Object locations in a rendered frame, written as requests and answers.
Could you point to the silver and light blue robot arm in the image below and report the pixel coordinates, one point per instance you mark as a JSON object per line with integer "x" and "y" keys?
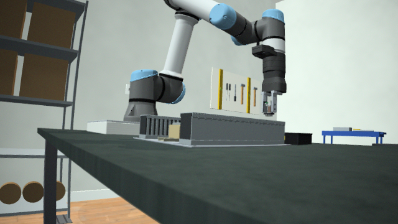
{"x": 147, "y": 88}

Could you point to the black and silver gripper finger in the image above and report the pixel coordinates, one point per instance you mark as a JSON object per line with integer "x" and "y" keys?
{"x": 264, "y": 99}
{"x": 274, "y": 100}

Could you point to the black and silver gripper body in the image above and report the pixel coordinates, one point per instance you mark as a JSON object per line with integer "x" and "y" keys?
{"x": 272, "y": 53}

